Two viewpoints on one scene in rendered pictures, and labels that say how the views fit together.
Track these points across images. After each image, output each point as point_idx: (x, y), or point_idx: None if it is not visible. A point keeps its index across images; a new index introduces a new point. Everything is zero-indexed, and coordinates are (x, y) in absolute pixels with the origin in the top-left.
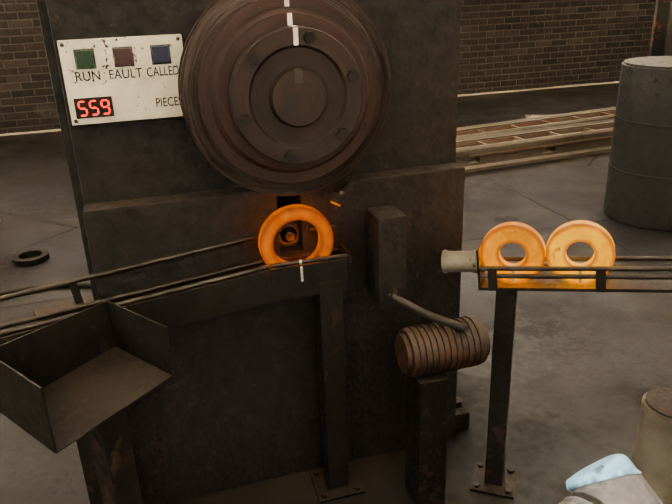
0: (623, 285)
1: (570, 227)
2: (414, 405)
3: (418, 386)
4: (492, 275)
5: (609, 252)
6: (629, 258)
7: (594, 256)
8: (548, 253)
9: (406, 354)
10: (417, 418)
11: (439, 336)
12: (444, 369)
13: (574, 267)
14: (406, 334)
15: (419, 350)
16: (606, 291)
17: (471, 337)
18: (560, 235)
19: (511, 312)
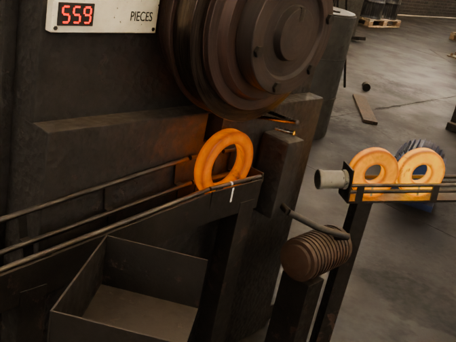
0: (444, 197)
1: (421, 153)
2: (293, 305)
3: (305, 288)
4: (360, 191)
5: (441, 172)
6: (445, 176)
7: (430, 175)
8: (401, 173)
9: (305, 262)
10: (296, 315)
11: (326, 244)
12: (326, 271)
13: (419, 184)
14: (302, 244)
15: (317, 258)
16: (436, 201)
17: (343, 243)
18: (412, 159)
19: (365, 220)
